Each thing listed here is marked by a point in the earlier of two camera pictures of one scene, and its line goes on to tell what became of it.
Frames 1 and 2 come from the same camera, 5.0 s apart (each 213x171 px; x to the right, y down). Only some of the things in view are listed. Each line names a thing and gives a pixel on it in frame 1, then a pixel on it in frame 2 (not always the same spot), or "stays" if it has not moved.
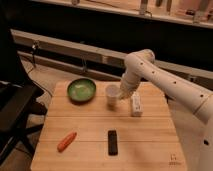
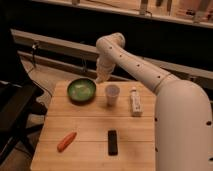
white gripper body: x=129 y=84 → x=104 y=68
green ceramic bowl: x=81 y=90 stays
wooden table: x=148 y=142 stays
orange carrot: x=63 y=145 stays
